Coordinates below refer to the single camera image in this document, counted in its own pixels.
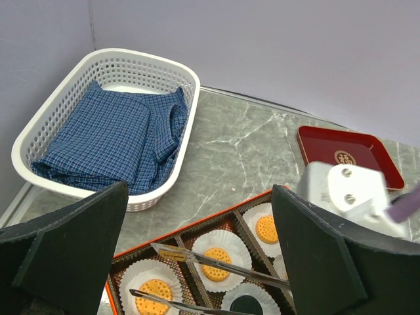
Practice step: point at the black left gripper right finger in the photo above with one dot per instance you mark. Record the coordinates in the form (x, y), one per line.
(338, 267)

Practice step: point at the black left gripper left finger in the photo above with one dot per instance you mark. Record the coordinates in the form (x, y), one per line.
(63, 258)

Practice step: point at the black sandwich cookie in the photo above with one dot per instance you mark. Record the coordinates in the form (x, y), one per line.
(246, 304)

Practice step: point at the orange cookie box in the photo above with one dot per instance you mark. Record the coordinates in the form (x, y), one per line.
(191, 287)

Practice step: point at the metal serving tongs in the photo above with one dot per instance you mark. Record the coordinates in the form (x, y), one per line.
(185, 255)

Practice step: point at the white paper cup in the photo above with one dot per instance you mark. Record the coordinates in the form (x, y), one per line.
(139, 273)
(235, 248)
(279, 267)
(267, 302)
(251, 216)

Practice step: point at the dark red serving tray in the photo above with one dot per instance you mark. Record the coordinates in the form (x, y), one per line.
(344, 147)

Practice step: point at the blue checkered cloth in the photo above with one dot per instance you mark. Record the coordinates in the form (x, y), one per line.
(113, 136)

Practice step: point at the white plastic basket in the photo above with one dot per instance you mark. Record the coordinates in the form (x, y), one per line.
(115, 69)

